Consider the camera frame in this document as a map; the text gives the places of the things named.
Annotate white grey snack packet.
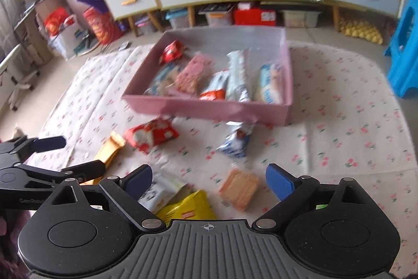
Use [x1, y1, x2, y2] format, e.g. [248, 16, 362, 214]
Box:
[137, 171, 187, 213]

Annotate gold wafer bar packet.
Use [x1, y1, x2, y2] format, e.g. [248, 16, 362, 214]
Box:
[82, 131, 126, 185]

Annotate clear packet orange crackers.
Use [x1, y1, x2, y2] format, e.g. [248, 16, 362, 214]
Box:
[218, 167, 260, 212]

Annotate red snack packet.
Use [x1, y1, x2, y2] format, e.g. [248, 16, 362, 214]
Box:
[125, 117, 179, 154]
[159, 40, 187, 65]

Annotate blue white candy packet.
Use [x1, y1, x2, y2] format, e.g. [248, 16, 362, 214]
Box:
[216, 121, 254, 159]

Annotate yellow snack packet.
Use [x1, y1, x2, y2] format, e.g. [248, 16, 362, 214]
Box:
[156, 190, 217, 226]

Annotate cherry print table cloth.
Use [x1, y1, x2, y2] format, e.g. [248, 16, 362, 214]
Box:
[24, 39, 418, 279]

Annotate white blue biscuit packet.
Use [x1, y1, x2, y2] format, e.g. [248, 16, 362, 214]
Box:
[255, 63, 285, 105]

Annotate pale blue snack packet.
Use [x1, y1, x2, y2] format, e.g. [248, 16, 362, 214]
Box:
[144, 62, 181, 96]

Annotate long white blue packet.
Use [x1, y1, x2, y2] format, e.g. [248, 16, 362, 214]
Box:
[226, 49, 252, 102]

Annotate pink cardboard box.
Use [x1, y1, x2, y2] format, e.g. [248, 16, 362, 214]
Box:
[123, 25, 293, 126]

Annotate pink wafer packet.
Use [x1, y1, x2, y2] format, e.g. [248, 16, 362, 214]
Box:
[174, 53, 213, 96]

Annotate red patterned bag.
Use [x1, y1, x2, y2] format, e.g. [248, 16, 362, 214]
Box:
[83, 7, 124, 45]

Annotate blue plastic stool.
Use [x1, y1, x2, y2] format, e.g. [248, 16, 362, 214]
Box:
[384, 0, 418, 98]

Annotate clear plastic storage bin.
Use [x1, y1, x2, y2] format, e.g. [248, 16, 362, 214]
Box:
[282, 10, 322, 28]

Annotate red storage box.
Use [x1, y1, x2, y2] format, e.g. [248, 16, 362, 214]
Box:
[233, 8, 276, 26]

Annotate yellow egg tray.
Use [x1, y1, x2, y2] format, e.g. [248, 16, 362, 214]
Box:
[339, 18, 383, 45]

